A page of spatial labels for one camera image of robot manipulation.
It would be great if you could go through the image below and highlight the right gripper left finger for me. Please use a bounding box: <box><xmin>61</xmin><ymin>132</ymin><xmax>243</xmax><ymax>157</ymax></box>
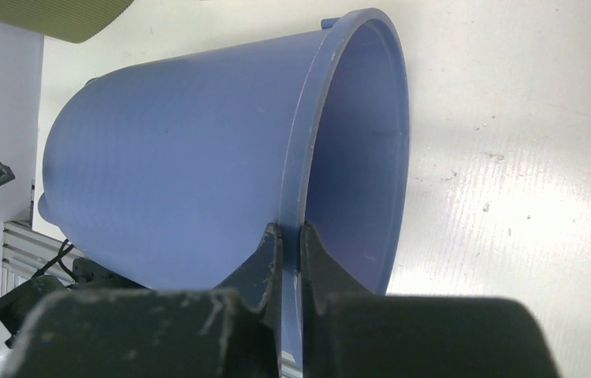
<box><xmin>1</xmin><ymin>224</ymin><xmax>282</xmax><ymax>377</ymax></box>

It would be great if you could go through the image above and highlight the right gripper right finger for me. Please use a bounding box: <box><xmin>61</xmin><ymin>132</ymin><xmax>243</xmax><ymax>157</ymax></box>
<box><xmin>299</xmin><ymin>223</ymin><xmax>559</xmax><ymax>377</ymax></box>

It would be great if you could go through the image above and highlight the blue plastic bucket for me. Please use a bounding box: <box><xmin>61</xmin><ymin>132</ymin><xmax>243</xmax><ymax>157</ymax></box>
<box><xmin>38</xmin><ymin>8</ymin><xmax>410</xmax><ymax>365</ymax></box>

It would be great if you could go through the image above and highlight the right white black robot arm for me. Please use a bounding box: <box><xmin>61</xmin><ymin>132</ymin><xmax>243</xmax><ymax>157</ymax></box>
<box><xmin>0</xmin><ymin>223</ymin><xmax>559</xmax><ymax>377</ymax></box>

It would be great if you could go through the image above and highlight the olive green waste bin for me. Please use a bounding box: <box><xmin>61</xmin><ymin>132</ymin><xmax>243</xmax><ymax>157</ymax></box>
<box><xmin>0</xmin><ymin>0</ymin><xmax>133</xmax><ymax>43</ymax></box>

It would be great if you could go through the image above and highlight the aluminium mounting rail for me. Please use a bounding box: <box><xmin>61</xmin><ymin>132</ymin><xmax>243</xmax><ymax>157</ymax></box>
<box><xmin>0</xmin><ymin>220</ymin><xmax>62</xmax><ymax>295</ymax></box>

